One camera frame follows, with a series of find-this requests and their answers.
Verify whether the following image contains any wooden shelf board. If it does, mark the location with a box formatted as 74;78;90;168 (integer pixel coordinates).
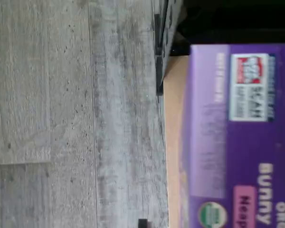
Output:
162;56;192;228

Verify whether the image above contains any purple Annie's box pink label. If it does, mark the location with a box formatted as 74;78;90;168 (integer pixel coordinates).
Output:
181;44;285;228

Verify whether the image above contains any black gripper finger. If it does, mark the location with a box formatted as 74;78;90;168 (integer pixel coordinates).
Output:
138;218;155;228

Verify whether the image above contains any black metal shelf rack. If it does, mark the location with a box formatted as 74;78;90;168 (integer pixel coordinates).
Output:
153;0;190;95

